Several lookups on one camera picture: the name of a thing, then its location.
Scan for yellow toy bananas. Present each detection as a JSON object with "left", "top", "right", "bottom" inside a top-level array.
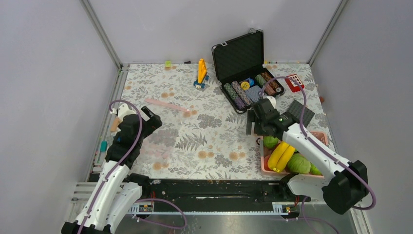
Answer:
[{"left": 267, "top": 141, "right": 296, "bottom": 173}]

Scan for yellow toy crane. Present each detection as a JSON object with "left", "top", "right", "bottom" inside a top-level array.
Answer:
[{"left": 193, "top": 59, "right": 209, "bottom": 89}]

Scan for pink plastic basket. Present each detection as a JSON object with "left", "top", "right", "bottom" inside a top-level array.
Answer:
[{"left": 258, "top": 131, "right": 329, "bottom": 176}]

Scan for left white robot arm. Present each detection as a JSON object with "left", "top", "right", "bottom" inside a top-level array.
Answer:
[{"left": 61, "top": 104, "right": 162, "bottom": 234}]

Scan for green toy cabbage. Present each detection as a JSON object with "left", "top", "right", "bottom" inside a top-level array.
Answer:
[{"left": 287, "top": 153, "right": 311, "bottom": 174}]

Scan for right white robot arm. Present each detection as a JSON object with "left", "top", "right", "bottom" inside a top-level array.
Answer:
[{"left": 246, "top": 98, "right": 376, "bottom": 215}]

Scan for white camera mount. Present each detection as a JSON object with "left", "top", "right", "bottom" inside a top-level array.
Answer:
[
  {"left": 110, "top": 103, "right": 137, "bottom": 120},
  {"left": 263, "top": 95, "right": 277, "bottom": 109}
]

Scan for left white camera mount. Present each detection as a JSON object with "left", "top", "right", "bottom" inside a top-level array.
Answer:
[{"left": 110, "top": 103, "right": 137, "bottom": 120}]

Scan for green toy custard apple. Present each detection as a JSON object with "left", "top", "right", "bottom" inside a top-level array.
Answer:
[{"left": 263, "top": 136, "right": 280, "bottom": 149}]

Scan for grey building baseplate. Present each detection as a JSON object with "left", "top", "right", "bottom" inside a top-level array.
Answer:
[{"left": 287, "top": 100, "right": 315, "bottom": 127}]

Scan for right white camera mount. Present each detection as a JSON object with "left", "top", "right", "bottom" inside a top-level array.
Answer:
[{"left": 263, "top": 95, "right": 277, "bottom": 109}]

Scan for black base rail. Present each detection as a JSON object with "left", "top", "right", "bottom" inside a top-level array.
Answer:
[{"left": 123, "top": 173, "right": 304, "bottom": 213}]

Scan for teal block at edge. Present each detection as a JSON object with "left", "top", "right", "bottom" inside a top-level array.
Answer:
[{"left": 99, "top": 141, "right": 108, "bottom": 153}]

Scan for black poker chip case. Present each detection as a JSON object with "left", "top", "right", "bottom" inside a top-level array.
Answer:
[{"left": 211, "top": 29, "right": 285, "bottom": 114}]

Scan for clear pink zip bag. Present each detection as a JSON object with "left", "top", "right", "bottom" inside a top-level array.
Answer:
[{"left": 142, "top": 98, "right": 191, "bottom": 171}]

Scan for red window block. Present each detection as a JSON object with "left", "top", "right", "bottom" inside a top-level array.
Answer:
[{"left": 285, "top": 74, "right": 304, "bottom": 93}]

